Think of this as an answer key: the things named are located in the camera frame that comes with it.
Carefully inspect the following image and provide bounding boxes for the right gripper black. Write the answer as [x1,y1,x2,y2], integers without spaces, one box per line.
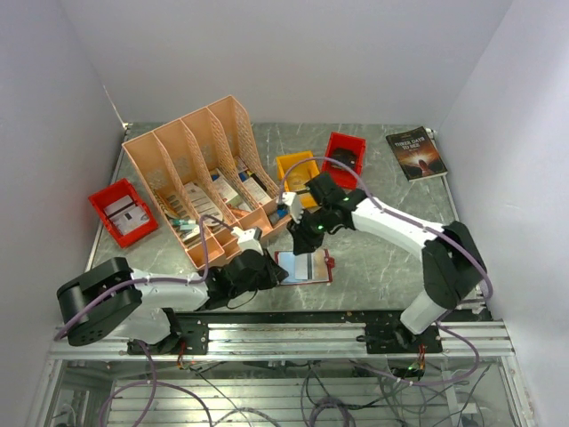
[287,205,334,255]

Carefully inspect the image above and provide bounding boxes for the white VIP card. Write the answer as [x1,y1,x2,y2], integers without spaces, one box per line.
[294,254,312,281]

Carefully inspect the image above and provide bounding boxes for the red card holder wallet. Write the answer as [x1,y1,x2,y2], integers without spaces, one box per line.
[275,248,335,286]

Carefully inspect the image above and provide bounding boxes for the yellow plastic bin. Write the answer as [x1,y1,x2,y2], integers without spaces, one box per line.
[276,151,320,208]

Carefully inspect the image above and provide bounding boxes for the black credit card stack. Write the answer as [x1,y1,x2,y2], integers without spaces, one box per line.
[331,147,358,169]

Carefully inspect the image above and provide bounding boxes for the pink file organizer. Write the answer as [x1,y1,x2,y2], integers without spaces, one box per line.
[123,95,289,269]

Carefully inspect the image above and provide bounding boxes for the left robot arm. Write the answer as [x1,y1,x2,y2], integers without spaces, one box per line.
[55,250,288,353]

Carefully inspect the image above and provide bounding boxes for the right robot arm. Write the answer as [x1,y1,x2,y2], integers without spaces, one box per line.
[278,173,488,352]

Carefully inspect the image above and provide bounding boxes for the red bin with cards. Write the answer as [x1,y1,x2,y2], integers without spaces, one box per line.
[321,132,366,189]

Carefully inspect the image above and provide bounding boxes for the white cards in left bin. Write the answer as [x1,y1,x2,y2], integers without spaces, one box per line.
[104,196,149,236]

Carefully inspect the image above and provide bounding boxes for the dark paperback book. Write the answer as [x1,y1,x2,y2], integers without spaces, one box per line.
[386,126,448,181]

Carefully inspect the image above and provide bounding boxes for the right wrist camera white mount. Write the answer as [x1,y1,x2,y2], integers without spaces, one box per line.
[277,191,304,224]

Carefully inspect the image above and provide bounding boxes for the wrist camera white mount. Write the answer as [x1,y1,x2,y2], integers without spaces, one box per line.
[277,191,304,224]
[231,227,263,254]

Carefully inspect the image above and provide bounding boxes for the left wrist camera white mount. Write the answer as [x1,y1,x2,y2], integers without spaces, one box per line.
[231,227,263,254]

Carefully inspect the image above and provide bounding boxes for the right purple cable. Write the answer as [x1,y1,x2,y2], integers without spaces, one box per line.
[277,156,494,388]

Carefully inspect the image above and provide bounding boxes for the purple cable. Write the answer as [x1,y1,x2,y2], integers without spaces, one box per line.
[277,156,494,388]
[52,214,241,427]

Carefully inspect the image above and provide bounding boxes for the aluminium mounting rail frame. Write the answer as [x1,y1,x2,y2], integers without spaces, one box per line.
[29,310,537,426]

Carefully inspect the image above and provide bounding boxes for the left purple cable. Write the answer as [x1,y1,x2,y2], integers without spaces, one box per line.
[52,214,241,427]

